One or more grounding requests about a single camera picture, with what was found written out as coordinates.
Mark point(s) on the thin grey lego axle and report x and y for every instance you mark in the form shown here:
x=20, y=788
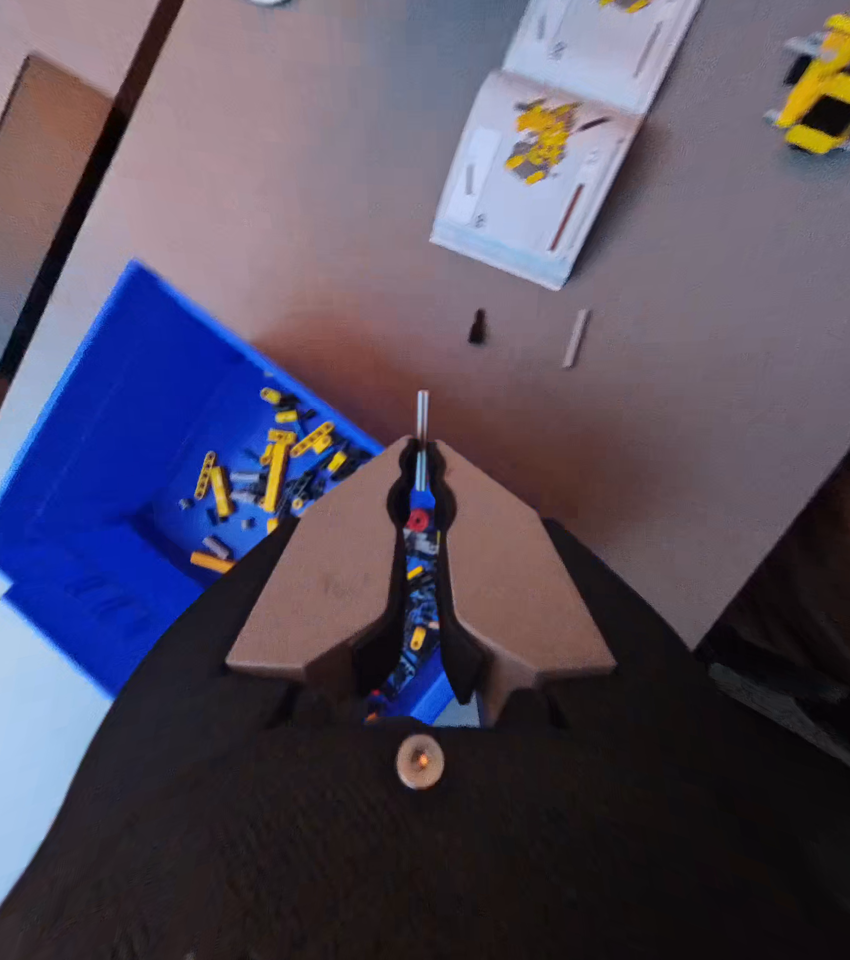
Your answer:
x=422, y=414

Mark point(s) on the blue plastic bin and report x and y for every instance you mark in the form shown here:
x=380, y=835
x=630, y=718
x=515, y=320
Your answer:
x=132, y=412

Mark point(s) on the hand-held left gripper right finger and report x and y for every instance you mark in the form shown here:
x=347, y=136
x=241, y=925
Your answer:
x=515, y=577

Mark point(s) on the small black lego piece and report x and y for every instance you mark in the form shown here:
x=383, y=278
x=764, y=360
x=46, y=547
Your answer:
x=477, y=330

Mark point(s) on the grey lego beam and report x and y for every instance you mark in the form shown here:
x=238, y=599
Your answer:
x=576, y=339

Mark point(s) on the pile of loose lego pieces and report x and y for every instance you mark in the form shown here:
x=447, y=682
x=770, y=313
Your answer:
x=275, y=472

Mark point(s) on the yellow lego bulldozer model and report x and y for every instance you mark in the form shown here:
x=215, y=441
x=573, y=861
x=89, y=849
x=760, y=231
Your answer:
x=837, y=82

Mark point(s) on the lego instruction booklet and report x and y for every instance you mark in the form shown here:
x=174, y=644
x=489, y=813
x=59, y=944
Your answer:
x=492, y=225

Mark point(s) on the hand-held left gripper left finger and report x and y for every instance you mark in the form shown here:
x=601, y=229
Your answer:
x=320, y=585

